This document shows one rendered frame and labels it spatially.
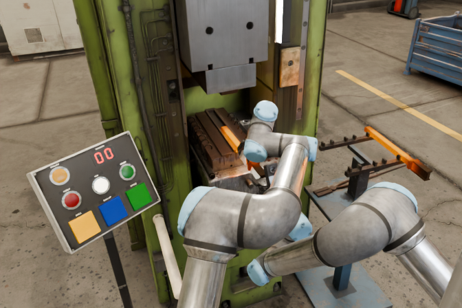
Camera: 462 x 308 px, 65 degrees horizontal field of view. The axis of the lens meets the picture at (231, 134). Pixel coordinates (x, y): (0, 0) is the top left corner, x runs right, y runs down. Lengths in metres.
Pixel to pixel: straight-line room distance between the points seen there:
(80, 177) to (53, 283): 1.38
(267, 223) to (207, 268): 0.15
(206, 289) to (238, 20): 0.89
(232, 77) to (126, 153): 0.47
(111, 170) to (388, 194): 0.86
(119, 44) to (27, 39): 5.37
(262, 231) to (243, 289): 1.34
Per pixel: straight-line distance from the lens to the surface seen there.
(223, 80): 1.37
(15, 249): 2.91
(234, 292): 2.07
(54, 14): 6.60
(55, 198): 1.25
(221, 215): 0.76
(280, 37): 1.54
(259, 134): 1.12
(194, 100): 1.90
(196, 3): 1.27
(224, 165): 1.55
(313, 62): 1.71
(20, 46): 6.79
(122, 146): 1.32
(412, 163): 1.66
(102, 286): 2.44
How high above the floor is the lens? 1.83
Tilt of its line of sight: 30 degrees down
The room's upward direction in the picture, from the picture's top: 2 degrees counter-clockwise
